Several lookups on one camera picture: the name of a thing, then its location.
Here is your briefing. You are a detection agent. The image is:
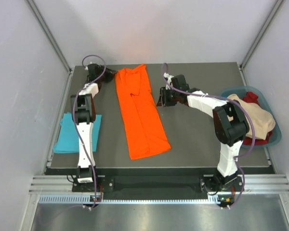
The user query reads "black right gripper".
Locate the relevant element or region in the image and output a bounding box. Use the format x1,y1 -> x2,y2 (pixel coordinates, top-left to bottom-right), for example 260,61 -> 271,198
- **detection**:
157,87 -> 180,107

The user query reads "orange t-shirt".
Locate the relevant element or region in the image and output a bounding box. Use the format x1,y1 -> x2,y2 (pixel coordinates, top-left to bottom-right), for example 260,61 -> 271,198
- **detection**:
115,64 -> 171,160

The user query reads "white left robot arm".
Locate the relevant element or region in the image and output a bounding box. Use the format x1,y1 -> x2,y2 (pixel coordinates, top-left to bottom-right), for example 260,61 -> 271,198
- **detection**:
70,64 -> 114,192

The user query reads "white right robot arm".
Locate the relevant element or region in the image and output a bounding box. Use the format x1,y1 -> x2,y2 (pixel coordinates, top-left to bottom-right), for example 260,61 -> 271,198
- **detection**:
157,73 -> 250,191

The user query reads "folded light blue t-shirt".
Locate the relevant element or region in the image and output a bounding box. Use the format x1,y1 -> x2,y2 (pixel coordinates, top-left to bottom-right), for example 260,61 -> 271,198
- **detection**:
53,113 -> 102,154

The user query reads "blue plastic laundry basket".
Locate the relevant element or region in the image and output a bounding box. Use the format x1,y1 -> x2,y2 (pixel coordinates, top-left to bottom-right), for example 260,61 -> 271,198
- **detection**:
218,85 -> 282,149

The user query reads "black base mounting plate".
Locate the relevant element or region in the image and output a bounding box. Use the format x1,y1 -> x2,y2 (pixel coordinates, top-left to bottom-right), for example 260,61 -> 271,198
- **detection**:
72,175 -> 243,201

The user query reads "dark red t-shirt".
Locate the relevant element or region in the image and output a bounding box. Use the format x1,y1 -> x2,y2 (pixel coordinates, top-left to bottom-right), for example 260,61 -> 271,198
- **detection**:
242,91 -> 273,146

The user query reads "beige t-shirt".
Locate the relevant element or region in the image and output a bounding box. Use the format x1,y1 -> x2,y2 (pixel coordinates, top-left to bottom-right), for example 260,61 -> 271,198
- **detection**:
227,94 -> 276,140

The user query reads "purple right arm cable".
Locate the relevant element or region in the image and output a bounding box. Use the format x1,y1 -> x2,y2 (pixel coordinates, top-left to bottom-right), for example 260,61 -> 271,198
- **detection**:
161,63 -> 256,208

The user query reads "grey slotted cable duct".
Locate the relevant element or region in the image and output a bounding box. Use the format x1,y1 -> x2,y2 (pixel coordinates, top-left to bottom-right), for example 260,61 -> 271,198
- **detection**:
39,194 -> 230,205

